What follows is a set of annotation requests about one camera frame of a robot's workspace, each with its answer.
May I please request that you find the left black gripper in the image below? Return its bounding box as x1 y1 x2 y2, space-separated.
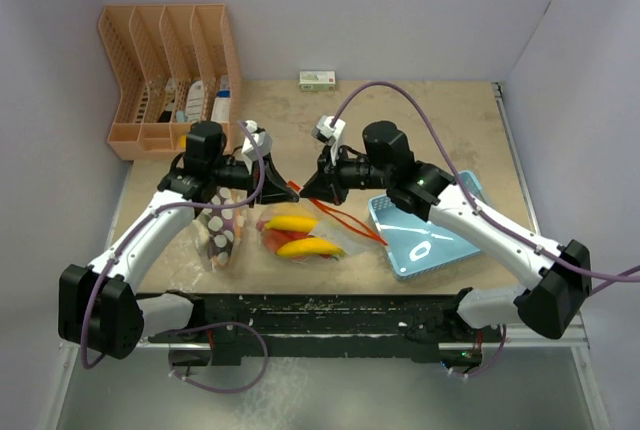
209 151 298 208

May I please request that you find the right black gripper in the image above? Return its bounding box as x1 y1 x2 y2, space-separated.
302 141 393 206

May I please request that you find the polka dot zip bag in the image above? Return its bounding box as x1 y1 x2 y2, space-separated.
191 187 247 272

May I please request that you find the yellow banana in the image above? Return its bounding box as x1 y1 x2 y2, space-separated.
264 215 319 234

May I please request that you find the red zipper clear bag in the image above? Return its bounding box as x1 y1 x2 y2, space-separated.
255 199 387 263

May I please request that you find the yellow pepper piece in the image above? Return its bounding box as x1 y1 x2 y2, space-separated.
276 237 344 258

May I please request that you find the red chili pepper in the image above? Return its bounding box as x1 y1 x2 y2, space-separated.
261 229 308 253

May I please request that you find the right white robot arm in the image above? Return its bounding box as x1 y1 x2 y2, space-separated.
300 116 592 341

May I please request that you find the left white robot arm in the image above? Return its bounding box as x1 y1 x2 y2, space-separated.
58 121 298 369

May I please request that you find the blue white box in organizer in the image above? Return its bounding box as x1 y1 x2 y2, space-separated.
210 75 231 124

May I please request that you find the white tube in organizer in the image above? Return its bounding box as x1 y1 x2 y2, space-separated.
184 80 205 123

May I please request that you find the blue plastic basket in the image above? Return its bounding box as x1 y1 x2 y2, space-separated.
368 195 482 281

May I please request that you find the small green white box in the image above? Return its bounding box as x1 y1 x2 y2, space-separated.
299 70 336 92

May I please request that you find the orange plastic desk organizer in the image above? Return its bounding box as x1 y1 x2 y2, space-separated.
98 4 243 161

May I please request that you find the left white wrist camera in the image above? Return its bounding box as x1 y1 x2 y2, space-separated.
241 120 273 170

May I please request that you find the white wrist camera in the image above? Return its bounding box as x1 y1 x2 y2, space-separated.
241 120 273 170
311 115 346 164

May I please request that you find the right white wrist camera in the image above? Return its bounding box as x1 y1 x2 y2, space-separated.
311 115 346 164

